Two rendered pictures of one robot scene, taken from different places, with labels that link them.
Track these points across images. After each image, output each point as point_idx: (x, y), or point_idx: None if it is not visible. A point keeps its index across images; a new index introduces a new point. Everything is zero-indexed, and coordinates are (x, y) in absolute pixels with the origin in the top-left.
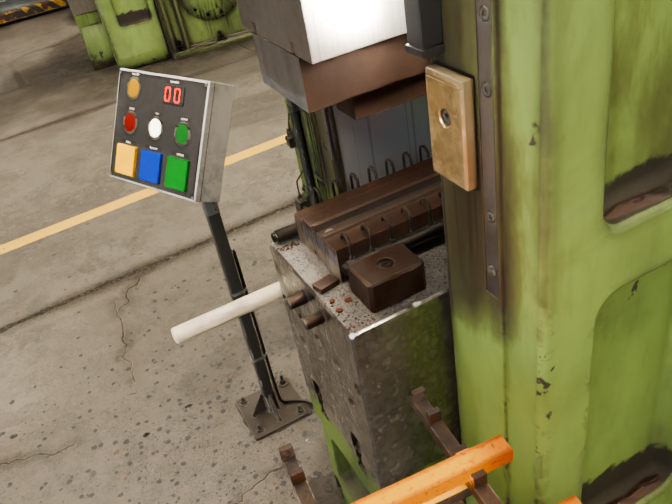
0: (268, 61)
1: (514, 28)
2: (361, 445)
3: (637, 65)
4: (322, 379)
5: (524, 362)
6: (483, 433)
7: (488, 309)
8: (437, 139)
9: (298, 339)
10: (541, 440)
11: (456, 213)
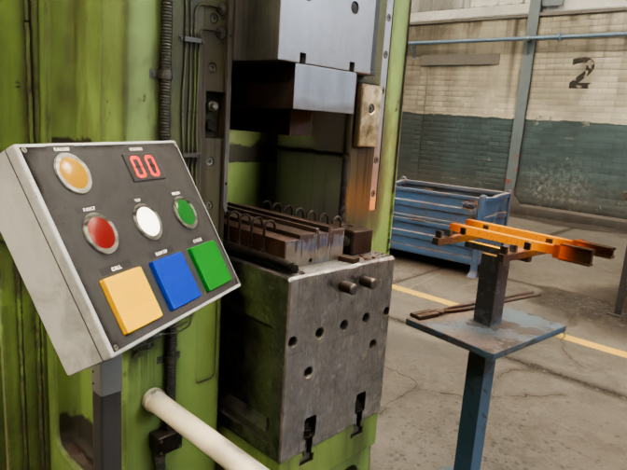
0: (313, 85)
1: (394, 60)
2: (369, 389)
3: None
4: (328, 385)
5: (381, 240)
6: None
7: (369, 222)
8: (365, 124)
9: (297, 384)
10: None
11: (356, 172)
